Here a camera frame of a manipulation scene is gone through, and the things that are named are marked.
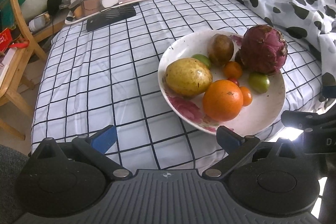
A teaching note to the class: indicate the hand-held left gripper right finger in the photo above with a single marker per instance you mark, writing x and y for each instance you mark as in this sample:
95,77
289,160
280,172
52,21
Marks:
228,138

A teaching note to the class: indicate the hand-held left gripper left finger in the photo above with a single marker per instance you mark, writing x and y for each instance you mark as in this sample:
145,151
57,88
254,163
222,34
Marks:
103,138

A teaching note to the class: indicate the black round pouch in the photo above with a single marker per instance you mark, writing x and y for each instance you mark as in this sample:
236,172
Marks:
55,3

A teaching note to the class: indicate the small orange tomato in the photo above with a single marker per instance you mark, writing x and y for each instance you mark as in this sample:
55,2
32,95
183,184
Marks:
232,69
247,96

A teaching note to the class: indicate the red dragon fruit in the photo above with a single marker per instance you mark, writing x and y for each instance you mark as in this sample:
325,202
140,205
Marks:
262,49

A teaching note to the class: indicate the checked white bedsheet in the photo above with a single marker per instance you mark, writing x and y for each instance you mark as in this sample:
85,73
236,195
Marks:
105,69

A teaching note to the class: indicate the green tomato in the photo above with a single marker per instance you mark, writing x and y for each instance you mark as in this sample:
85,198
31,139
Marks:
259,82
203,59

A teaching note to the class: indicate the brown oval fruit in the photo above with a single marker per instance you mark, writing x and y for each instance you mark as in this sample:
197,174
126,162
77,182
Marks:
220,49

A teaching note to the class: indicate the large orange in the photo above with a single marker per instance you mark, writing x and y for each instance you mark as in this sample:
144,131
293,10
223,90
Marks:
223,100

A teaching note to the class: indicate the yellow oval fruit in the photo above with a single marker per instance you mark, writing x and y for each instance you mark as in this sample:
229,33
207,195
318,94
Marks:
188,77

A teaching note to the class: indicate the red carton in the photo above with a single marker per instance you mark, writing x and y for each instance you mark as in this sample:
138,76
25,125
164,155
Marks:
5,40

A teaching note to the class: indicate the black ribbed flat case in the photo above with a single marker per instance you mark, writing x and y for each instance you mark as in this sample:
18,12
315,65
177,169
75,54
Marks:
111,18

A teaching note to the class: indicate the teal bag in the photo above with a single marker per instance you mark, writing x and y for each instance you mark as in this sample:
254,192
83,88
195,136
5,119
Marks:
6,3

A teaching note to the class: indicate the white grey bottle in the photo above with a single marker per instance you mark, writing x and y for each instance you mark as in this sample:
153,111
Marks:
39,23

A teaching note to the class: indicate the white floral plate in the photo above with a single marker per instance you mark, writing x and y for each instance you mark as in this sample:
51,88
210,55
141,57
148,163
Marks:
262,113

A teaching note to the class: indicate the small brown box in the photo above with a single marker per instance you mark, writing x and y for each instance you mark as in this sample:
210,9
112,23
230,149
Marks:
90,6

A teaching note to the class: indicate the red cherry tomato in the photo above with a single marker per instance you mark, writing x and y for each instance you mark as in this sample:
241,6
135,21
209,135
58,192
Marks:
233,81

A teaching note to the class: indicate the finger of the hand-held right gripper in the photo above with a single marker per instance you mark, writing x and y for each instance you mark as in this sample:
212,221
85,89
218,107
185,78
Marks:
329,88
302,116

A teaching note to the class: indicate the wooden chair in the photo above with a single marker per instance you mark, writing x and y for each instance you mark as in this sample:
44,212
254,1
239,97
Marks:
15,22

